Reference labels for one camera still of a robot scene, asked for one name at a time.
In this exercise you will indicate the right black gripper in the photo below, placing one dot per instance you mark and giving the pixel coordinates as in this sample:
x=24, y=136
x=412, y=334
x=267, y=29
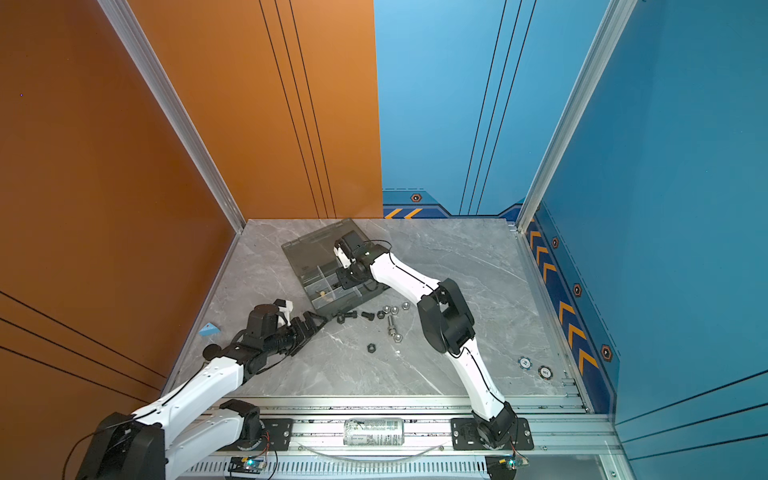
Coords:
x=345, y=282

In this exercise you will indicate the right aluminium corner post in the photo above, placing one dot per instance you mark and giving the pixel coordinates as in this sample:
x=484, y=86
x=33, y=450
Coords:
x=608, y=34

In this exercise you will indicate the grey plastic organizer box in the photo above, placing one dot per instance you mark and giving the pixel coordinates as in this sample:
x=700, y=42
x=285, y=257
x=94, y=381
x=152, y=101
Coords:
x=312, y=259

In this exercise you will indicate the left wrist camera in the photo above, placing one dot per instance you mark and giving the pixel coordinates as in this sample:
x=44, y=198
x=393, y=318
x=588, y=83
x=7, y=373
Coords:
x=285, y=309

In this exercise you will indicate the white round marker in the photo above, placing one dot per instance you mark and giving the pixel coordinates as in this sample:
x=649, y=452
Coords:
x=525, y=363

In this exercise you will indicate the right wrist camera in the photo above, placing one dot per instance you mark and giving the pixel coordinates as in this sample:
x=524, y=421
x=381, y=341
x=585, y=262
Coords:
x=344, y=259

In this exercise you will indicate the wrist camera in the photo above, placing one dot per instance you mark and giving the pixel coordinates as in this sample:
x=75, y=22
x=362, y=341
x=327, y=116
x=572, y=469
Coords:
x=344, y=259
x=285, y=309

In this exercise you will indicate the blue triangular wedge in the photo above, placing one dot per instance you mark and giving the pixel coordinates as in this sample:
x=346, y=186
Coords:
x=209, y=329

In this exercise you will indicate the left circuit board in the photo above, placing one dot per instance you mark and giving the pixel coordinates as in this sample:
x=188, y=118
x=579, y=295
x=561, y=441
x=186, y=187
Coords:
x=246, y=466

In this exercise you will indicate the circuit board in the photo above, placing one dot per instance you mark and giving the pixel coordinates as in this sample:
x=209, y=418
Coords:
x=246, y=466
x=504, y=467

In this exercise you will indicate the aluminium corner post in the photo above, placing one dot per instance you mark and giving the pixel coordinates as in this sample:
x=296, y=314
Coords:
x=608, y=34
x=133, y=38

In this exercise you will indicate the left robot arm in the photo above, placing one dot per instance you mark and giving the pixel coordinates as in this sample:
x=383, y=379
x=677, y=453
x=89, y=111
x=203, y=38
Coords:
x=163, y=439

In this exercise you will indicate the silver hex bolt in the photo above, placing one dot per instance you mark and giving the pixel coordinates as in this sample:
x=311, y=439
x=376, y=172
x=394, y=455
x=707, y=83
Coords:
x=393, y=331

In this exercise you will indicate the black round marker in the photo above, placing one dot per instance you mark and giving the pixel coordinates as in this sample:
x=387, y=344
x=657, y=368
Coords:
x=545, y=372

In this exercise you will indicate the left aluminium corner post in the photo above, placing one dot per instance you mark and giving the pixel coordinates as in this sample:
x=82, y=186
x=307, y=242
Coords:
x=133, y=38

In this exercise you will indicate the right circuit board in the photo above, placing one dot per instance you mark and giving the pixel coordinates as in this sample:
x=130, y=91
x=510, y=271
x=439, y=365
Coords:
x=504, y=467

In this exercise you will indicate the black round cap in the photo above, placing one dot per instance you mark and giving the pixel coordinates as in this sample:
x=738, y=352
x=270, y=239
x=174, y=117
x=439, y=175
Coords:
x=211, y=352

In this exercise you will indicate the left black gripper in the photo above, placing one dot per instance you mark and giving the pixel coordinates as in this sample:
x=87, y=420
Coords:
x=304, y=335

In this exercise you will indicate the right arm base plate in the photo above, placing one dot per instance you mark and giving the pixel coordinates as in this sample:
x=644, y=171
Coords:
x=467, y=434

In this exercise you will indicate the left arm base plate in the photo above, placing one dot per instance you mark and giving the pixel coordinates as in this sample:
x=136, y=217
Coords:
x=265, y=434

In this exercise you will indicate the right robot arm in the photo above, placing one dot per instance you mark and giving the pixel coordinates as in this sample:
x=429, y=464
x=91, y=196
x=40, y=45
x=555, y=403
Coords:
x=446, y=321

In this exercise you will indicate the aluminium front rail frame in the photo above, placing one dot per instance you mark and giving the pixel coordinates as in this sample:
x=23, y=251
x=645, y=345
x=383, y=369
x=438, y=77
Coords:
x=553, y=436

